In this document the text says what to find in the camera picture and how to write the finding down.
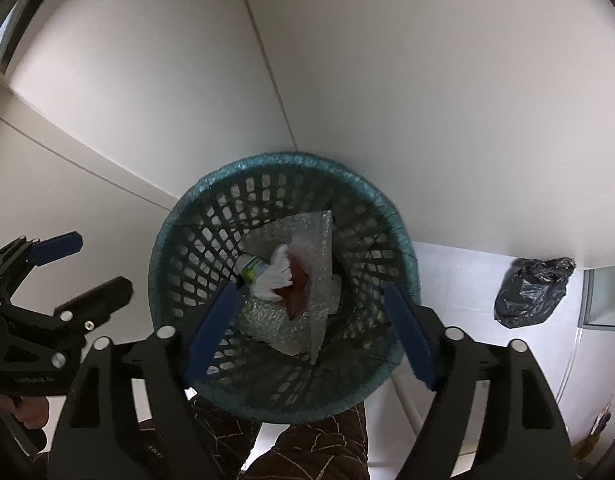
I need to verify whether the white tissue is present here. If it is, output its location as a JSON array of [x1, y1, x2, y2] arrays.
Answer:
[[250, 244, 294, 305]]

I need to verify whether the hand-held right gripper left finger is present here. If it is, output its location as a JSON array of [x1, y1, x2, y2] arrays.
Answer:
[[47, 280, 243, 480]]

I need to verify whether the white pill bottle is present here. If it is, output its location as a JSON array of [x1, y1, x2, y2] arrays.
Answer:
[[236, 253, 271, 284]]

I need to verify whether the clear bubble wrap sheet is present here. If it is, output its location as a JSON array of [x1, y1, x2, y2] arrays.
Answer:
[[234, 210, 343, 366]]

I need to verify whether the dark mesh waste basket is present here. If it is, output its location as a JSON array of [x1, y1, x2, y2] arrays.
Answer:
[[148, 151, 421, 423]]

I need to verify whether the person's left hand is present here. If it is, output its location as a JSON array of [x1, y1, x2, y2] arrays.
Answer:
[[7, 392, 51, 436]]

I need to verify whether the black garbage bag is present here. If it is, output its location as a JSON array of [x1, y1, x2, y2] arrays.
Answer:
[[494, 257, 577, 330]]

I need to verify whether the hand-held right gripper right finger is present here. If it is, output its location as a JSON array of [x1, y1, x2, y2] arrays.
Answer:
[[382, 282, 575, 480]]

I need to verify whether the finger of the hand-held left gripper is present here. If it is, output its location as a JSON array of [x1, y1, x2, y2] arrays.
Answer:
[[30, 231, 84, 266], [54, 276, 134, 333]]

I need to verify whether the red mesh net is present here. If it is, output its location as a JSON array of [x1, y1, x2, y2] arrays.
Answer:
[[280, 255, 313, 321]]

